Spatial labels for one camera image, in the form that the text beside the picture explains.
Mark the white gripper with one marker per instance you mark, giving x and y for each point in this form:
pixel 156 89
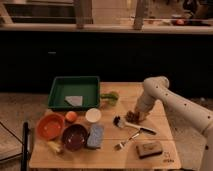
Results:
pixel 142 110

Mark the dark purple grape bunch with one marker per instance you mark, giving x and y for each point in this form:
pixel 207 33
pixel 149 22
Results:
pixel 132 117

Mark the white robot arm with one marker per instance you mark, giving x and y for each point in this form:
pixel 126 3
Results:
pixel 201 118

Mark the dark maroon bowl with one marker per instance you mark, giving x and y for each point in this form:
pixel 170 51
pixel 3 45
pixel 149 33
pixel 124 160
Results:
pixel 74 137

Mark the orange red bowl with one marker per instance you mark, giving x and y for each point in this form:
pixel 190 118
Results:
pixel 50 126

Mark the black dish brush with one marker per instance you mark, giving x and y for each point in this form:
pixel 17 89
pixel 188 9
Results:
pixel 121 123

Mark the green leafy vegetable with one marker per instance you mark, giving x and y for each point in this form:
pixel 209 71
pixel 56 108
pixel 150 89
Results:
pixel 111 98

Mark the brown rectangular block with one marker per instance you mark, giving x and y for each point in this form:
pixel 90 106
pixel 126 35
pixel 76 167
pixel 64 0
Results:
pixel 146 150

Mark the silver fork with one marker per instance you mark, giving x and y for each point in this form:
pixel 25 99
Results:
pixel 122 144

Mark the wooden board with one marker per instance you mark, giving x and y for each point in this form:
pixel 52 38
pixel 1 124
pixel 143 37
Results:
pixel 106 157

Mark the small white cup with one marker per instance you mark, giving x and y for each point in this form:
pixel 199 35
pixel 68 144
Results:
pixel 93 115

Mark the blue sponge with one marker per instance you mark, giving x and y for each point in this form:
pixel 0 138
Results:
pixel 95 136

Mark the grey cloth in tray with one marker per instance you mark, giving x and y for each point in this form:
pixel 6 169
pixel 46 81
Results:
pixel 74 100

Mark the orange fruit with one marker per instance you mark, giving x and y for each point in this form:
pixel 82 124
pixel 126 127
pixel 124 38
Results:
pixel 71 116

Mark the green plastic tray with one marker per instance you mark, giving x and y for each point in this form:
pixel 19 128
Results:
pixel 87 87

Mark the yellow corn cob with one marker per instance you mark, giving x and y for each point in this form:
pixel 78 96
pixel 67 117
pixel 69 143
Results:
pixel 55 147

